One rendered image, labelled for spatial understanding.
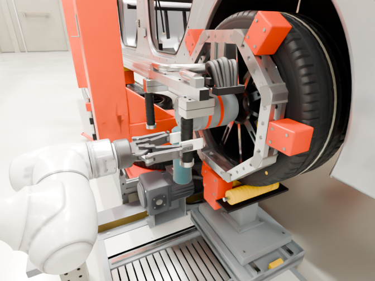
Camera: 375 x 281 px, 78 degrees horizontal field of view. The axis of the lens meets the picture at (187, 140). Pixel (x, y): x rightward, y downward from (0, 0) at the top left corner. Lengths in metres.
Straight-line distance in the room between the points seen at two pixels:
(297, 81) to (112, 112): 0.83
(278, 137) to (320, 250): 1.05
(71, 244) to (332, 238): 1.52
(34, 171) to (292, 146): 0.59
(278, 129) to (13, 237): 0.60
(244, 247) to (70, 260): 0.88
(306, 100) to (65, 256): 0.64
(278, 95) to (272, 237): 0.77
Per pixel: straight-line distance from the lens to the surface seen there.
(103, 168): 0.57
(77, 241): 0.42
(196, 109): 0.63
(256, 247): 1.21
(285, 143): 0.66
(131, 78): 3.20
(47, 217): 0.44
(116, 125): 1.22
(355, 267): 1.64
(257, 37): 0.71
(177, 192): 1.30
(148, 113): 0.96
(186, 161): 0.69
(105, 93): 1.18
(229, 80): 0.65
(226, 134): 1.07
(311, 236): 1.69
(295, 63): 0.73
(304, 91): 0.72
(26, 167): 0.57
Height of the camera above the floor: 1.11
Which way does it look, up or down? 24 degrees down
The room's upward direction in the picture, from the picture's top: straight up
